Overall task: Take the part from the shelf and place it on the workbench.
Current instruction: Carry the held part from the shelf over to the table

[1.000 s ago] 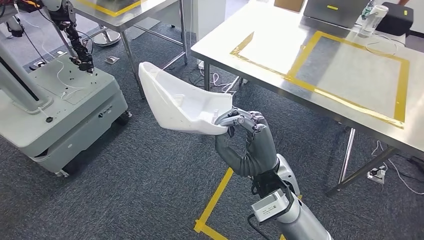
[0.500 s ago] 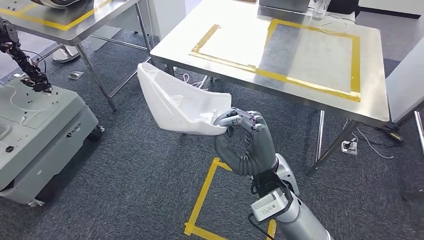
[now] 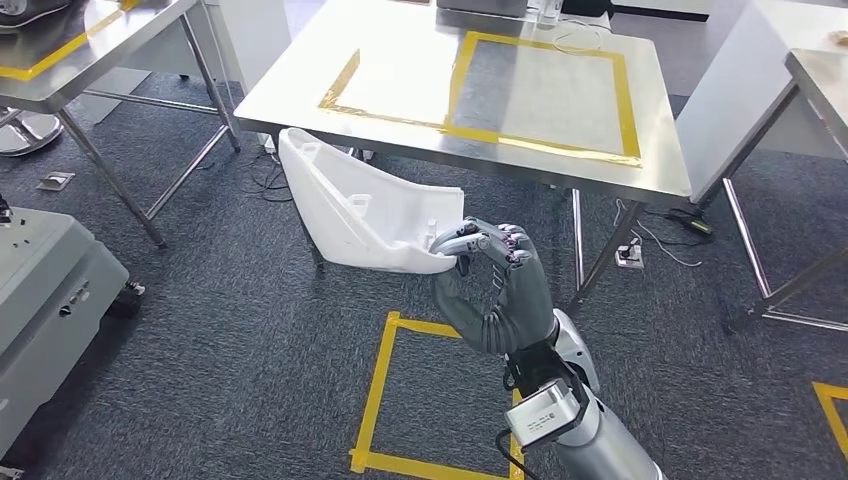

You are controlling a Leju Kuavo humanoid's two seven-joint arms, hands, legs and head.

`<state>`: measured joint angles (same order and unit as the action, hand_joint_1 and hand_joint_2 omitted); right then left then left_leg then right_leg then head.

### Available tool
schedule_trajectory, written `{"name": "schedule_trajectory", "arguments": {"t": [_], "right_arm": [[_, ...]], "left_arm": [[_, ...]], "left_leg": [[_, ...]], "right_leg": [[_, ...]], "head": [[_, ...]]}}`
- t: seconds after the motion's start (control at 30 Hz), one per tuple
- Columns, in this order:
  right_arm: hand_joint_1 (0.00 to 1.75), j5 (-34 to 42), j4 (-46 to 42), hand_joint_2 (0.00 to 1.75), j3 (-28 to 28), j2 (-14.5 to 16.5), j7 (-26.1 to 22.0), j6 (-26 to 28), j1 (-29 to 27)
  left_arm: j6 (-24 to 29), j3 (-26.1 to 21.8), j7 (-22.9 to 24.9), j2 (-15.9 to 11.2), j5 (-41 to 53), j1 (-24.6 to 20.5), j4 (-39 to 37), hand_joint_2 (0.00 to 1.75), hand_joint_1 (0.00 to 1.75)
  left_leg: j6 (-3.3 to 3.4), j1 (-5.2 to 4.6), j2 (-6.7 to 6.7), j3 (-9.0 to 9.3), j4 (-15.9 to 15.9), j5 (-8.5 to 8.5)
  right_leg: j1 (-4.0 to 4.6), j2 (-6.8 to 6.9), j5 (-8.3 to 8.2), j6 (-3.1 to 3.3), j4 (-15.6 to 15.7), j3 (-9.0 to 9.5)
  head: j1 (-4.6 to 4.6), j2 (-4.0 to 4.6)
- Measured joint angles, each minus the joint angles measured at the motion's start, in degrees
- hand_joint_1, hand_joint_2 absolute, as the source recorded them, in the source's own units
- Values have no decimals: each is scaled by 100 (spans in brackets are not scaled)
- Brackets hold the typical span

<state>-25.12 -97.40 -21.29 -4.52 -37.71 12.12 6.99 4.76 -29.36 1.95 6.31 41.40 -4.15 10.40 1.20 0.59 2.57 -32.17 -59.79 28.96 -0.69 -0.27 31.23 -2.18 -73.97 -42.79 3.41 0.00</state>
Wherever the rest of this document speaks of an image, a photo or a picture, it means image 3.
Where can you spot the small brown packet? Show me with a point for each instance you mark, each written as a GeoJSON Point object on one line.
{"type": "Point", "coordinates": [840, 38]}

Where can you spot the black power adapter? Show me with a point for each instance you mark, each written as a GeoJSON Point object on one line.
{"type": "Point", "coordinates": [692, 224]}

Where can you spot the yellow floor tape square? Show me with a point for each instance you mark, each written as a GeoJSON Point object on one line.
{"type": "Point", "coordinates": [825, 407]}
{"type": "Point", "coordinates": [371, 397]}

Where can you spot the grey mobile robot base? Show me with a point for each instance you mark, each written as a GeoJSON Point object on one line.
{"type": "Point", "coordinates": [46, 285]}

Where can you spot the white plastic part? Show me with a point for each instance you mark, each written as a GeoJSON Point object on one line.
{"type": "Point", "coordinates": [344, 218]}

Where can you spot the clear plastic bottle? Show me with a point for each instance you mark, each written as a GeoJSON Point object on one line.
{"type": "Point", "coordinates": [550, 10]}

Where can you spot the dark grey curved part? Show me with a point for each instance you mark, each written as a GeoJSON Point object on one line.
{"type": "Point", "coordinates": [33, 10]}

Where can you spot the round steel stanchion base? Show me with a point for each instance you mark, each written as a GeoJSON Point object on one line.
{"type": "Point", "coordinates": [26, 132]}

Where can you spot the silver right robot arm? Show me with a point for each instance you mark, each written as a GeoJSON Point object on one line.
{"type": "Point", "coordinates": [609, 444]}

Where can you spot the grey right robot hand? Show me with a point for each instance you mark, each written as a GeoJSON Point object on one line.
{"type": "Point", "coordinates": [526, 298]}

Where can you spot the steel floor socket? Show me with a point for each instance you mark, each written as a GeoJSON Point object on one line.
{"type": "Point", "coordinates": [56, 181]}
{"type": "Point", "coordinates": [629, 257]}

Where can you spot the black bag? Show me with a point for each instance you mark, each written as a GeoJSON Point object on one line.
{"type": "Point", "coordinates": [586, 6]}

